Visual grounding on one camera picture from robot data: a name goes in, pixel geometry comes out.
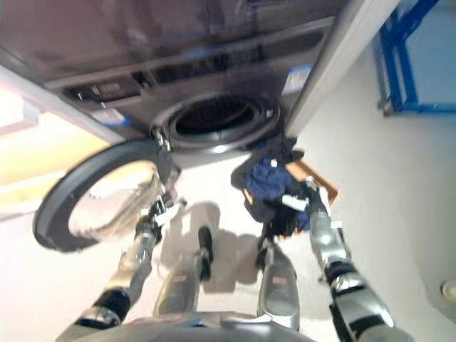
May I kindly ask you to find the white side panel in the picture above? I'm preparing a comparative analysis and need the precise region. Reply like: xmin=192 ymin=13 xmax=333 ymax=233
xmin=0 ymin=63 xmax=123 ymax=144
xmin=284 ymin=0 xmax=404 ymax=140

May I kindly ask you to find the grey robot torso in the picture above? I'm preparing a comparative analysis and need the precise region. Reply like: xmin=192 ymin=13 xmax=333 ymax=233
xmin=56 ymin=311 xmax=321 ymax=342

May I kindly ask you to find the blue energy label sticker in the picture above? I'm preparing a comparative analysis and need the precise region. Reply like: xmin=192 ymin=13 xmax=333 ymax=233
xmin=94 ymin=108 xmax=127 ymax=127
xmin=284 ymin=66 xmax=315 ymax=95

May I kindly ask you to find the brown laundry basket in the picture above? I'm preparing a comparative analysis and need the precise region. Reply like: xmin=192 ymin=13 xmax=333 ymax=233
xmin=286 ymin=158 xmax=340 ymax=208

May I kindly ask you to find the silver left robot leg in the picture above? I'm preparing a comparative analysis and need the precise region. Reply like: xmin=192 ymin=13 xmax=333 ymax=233
xmin=152 ymin=225 xmax=214 ymax=318

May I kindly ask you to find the blue metal frame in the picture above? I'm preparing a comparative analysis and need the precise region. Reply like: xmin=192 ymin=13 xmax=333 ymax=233
xmin=373 ymin=0 xmax=456 ymax=116

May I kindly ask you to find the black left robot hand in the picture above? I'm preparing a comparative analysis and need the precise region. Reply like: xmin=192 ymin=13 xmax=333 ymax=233
xmin=146 ymin=191 xmax=189 ymax=229

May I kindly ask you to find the dark grey washing machine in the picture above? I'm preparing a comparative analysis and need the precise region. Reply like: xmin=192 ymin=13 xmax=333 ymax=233
xmin=0 ymin=0 xmax=336 ymax=174

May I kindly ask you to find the silver robot leg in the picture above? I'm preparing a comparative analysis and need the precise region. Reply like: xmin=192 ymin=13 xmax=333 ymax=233
xmin=152 ymin=225 xmax=214 ymax=318
xmin=255 ymin=240 xmax=301 ymax=329

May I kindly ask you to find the navy blue garment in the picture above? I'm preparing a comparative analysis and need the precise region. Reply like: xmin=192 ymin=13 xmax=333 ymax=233
xmin=247 ymin=157 xmax=311 ymax=231

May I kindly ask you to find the black garment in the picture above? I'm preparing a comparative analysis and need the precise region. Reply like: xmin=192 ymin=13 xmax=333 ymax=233
xmin=230 ymin=136 xmax=308 ymax=237

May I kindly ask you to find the round washing machine door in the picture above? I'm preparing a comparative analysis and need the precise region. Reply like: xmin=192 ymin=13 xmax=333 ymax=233
xmin=32 ymin=138 xmax=183 ymax=254

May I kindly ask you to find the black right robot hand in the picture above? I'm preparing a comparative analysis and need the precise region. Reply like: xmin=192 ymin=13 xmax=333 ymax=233
xmin=280 ymin=192 xmax=316 ymax=222

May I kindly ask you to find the silver right robot leg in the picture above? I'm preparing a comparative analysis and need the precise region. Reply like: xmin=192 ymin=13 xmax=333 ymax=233
xmin=255 ymin=240 xmax=301 ymax=329

